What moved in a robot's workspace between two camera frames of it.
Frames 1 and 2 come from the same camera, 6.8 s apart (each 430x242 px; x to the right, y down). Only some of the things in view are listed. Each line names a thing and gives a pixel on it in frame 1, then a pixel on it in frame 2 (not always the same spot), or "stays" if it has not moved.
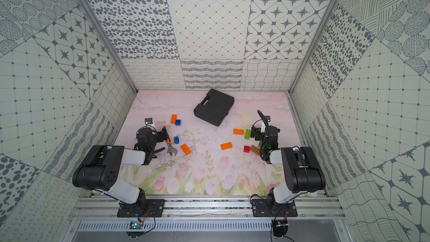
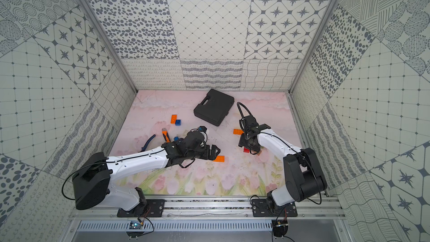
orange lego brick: x=225 y=146 to x=220 y=159
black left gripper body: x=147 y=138 to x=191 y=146
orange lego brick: x=173 y=118 stays
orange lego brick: x=238 y=131 stays
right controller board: x=280 y=227 stays
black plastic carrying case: x=214 y=107 stays
